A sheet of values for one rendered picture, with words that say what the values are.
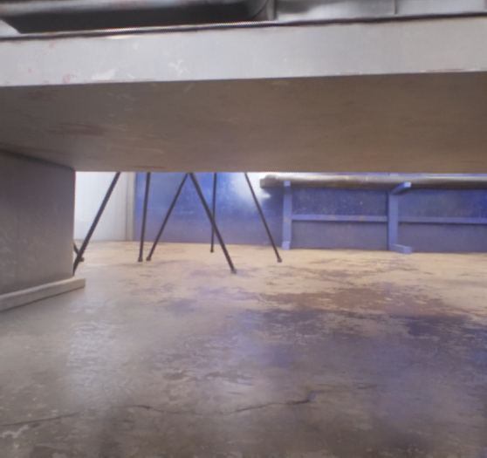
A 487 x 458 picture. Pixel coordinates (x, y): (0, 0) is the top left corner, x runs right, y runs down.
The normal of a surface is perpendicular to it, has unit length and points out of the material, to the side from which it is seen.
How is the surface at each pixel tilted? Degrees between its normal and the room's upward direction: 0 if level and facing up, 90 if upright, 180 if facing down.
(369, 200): 90
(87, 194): 90
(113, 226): 90
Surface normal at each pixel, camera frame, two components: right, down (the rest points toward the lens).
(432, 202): -0.14, -0.03
